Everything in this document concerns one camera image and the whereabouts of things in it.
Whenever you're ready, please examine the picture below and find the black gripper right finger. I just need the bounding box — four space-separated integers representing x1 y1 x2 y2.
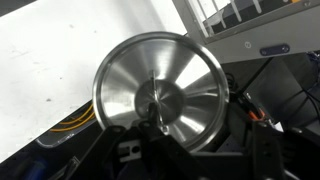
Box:
249 120 289 180

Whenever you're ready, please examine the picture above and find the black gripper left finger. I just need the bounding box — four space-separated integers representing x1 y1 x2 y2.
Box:
68 101 196 180

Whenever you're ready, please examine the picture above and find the shiny metal bowl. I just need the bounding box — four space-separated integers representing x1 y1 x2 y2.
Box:
92 31 230 154

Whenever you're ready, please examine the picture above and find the white slatted cabinet door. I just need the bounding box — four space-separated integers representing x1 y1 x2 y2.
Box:
171 0 320 65

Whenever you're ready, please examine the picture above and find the clear plastic cable bin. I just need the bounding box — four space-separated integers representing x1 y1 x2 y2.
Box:
34 99 98 149

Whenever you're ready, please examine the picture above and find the yellow cable bundle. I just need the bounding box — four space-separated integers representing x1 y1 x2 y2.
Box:
49 103 97 133

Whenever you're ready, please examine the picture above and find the black orange-tipped tool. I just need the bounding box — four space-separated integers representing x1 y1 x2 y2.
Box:
244 93 276 126

